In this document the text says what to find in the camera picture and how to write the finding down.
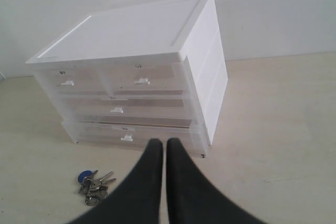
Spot wide clear drawer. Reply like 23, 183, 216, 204
61, 121, 208, 157
61, 97, 195, 122

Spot white translucent drawer cabinet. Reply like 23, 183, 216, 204
26, 0, 228, 148

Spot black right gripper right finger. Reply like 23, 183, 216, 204
166, 138, 264, 223

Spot bottom wide clear drawer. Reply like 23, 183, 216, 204
61, 121, 208, 157

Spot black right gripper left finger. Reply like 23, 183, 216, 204
71, 138, 163, 223

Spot bunch of keys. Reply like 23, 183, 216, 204
78, 170, 117, 206

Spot middle wide clear drawer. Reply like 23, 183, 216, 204
61, 97, 195, 122

